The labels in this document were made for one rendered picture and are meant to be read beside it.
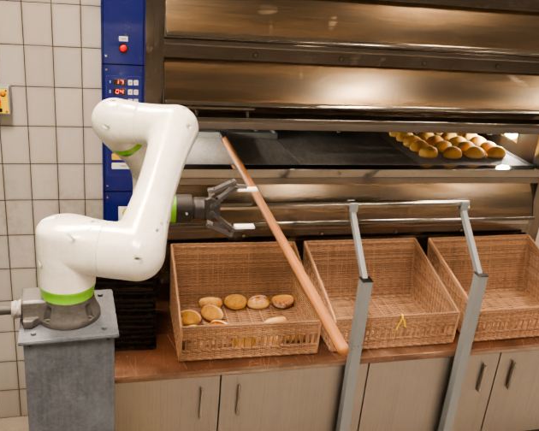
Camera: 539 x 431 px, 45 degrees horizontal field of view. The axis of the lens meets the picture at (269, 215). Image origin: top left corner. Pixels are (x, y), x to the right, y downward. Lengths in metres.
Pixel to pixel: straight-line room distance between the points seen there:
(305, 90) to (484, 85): 0.83
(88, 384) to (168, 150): 0.59
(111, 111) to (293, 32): 1.10
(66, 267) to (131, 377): 1.03
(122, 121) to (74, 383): 0.66
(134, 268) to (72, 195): 1.29
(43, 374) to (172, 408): 1.05
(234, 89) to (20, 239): 1.05
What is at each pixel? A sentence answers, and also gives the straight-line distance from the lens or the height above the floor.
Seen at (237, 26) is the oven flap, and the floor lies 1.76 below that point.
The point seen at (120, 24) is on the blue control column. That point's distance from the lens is 2.55.
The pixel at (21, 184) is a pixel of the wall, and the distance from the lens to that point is 2.74.
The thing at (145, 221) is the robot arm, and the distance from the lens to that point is 1.51.
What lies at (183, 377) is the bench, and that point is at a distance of 2.53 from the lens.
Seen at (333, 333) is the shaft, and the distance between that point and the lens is 1.64.
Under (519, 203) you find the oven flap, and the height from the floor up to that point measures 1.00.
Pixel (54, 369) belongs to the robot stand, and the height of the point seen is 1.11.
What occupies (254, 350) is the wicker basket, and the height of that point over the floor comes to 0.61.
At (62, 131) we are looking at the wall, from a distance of 2.66.
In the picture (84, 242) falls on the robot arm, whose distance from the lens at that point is 1.50.
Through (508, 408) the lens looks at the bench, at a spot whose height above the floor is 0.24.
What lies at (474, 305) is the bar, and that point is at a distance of 2.72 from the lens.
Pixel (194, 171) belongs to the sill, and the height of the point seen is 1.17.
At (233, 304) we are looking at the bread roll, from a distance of 2.85.
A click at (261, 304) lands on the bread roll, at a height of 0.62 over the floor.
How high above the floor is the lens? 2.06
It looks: 22 degrees down
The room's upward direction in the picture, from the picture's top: 5 degrees clockwise
